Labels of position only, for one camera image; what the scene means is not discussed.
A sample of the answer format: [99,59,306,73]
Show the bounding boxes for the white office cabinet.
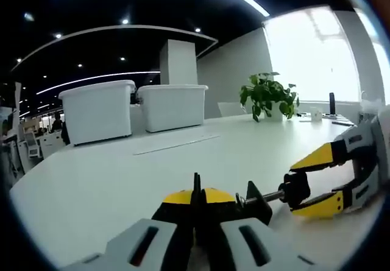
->
[39,133,66,159]

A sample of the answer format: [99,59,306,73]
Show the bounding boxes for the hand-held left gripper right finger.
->
[199,187,333,271]

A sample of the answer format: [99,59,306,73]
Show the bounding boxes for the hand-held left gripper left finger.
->
[59,188,197,271]

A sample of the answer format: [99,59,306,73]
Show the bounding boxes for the round ceiling spotlights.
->
[16,12,204,80]

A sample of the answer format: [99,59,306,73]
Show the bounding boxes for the large white storage bin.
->
[58,79,137,146]

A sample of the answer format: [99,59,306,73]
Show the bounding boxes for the black fixed fixture clamp frame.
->
[192,172,274,226]

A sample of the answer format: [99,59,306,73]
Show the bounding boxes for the black knob retaining clip screw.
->
[236,171,312,213]

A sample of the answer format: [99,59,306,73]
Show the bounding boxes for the white desk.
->
[9,112,381,269]

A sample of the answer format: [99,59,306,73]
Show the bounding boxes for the small white cups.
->
[310,106,324,122]

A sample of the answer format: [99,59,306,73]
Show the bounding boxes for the white plastic bag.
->
[360,90,383,113]

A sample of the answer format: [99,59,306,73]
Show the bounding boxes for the small white storage bin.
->
[136,84,209,133]

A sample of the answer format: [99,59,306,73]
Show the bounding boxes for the green potted plant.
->
[239,72,300,122]

